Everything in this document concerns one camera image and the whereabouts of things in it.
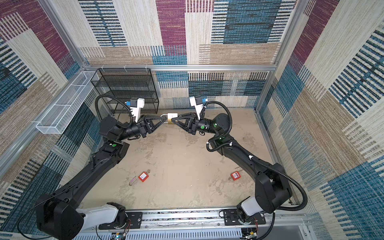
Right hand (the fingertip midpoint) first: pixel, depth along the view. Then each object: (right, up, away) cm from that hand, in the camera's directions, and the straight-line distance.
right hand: (171, 122), depth 60 cm
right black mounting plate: (+27, -46, +12) cm, 54 cm away
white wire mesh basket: (-56, +2, +11) cm, 57 cm away
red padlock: (-20, -30, +25) cm, 44 cm away
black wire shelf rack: (-42, +25, +42) cm, 64 cm away
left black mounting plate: (-20, -47, +13) cm, 53 cm away
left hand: (-2, +1, -2) cm, 3 cm away
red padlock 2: (+32, -29, +25) cm, 50 cm away
